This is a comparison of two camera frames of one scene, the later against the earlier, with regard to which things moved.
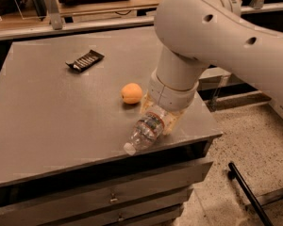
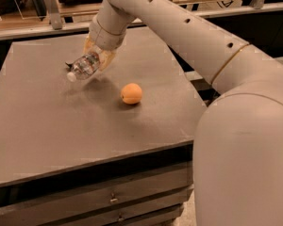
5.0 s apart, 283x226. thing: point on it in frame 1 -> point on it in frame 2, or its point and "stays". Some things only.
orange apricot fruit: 131,93 stays
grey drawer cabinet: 61,108 stays
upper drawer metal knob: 113,199 stays
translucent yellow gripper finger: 146,103 -> 90,45
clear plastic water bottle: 146,131 -> 83,67
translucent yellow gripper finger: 171,121 -> 106,56
